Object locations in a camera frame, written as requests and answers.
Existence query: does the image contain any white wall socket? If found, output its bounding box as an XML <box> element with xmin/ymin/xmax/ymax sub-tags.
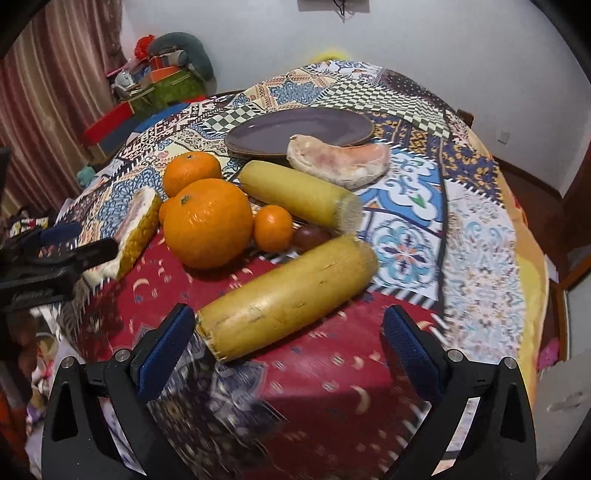
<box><xmin>497</xmin><ymin>130</ymin><xmax>510</xmax><ymax>145</ymax></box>

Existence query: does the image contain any striped brown curtain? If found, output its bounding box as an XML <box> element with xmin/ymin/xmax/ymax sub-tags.
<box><xmin>1</xmin><ymin>1</ymin><xmax>125</xmax><ymax>216</ymax></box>

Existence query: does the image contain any large orange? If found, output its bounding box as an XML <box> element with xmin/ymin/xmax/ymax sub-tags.
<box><xmin>163</xmin><ymin>178</ymin><xmax>253</xmax><ymax>270</ymax></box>

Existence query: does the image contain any wall mounted black monitor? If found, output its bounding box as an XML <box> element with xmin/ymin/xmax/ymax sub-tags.
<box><xmin>297</xmin><ymin>0</ymin><xmax>370</xmax><ymax>15</ymax></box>

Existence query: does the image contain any short yellow sugarcane piece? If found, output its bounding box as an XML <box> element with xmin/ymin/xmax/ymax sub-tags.
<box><xmin>238</xmin><ymin>160</ymin><xmax>363</xmax><ymax>234</ymax></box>

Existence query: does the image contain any grey plush toy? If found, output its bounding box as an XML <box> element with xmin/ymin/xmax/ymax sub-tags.
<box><xmin>148</xmin><ymin>32</ymin><xmax>214</xmax><ymax>82</ymax></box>

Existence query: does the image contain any red and blue box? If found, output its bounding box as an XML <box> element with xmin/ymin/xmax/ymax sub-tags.
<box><xmin>82</xmin><ymin>101</ymin><xmax>144</xmax><ymax>156</ymax></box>

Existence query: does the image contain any small hidden tangerine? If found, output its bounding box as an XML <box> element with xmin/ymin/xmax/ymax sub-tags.
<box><xmin>158</xmin><ymin>198</ymin><xmax>172</xmax><ymax>224</ymax></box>

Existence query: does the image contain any peeled pomelo segment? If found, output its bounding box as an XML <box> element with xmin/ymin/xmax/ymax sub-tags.
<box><xmin>287</xmin><ymin>134</ymin><xmax>391</xmax><ymax>190</ymax></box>

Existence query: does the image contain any long yellow sugarcane piece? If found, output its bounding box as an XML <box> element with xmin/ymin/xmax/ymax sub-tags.
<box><xmin>195</xmin><ymin>235</ymin><xmax>379</xmax><ymax>362</ymax></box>

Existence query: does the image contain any patchwork patterned tablecloth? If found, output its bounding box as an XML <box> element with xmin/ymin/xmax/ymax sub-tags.
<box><xmin>65</xmin><ymin>61</ymin><xmax>526</xmax><ymax>479</ymax></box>

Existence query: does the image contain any medium orange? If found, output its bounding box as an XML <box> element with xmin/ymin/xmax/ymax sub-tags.
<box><xmin>162</xmin><ymin>151</ymin><xmax>222</xmax><ymax>198</ymax></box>

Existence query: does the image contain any green fabric box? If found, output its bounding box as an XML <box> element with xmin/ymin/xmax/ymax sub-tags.
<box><xmin>128</xmin><ymin>70</ymin><xmax>206</xmax><ymax>116</ymax></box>

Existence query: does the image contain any dark purple round plate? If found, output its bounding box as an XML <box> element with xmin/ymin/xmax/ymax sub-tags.
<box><xmin>224</xmin><ymin>107</ymin><xmax>375</xmax><ymax>160</ymax></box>

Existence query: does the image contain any yellow fuzzy chair back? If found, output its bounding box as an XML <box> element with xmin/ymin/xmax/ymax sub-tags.
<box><xmin>310</xmin><ymin>47</ymin><xmax>351</xmax><ymax>63</ymax></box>

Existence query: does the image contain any dark red date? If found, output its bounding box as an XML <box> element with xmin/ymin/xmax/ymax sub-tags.
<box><xmin>293</xmin><ymin>225</ymin><xmax>332</xmax><ymax>252</ymax></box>

